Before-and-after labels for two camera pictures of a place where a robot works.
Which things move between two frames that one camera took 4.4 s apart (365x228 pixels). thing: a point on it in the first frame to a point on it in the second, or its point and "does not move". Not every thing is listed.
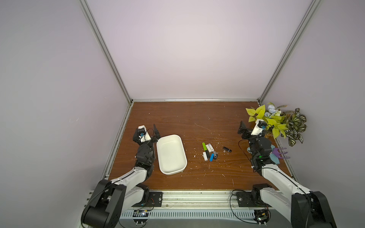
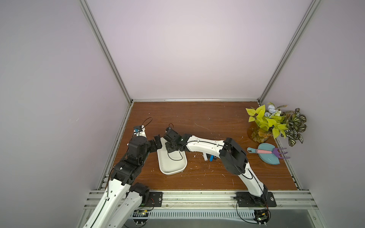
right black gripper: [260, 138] to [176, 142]
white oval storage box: [172, 155] does not move
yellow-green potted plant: [273, 117] does not move
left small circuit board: [140, 213] does not move
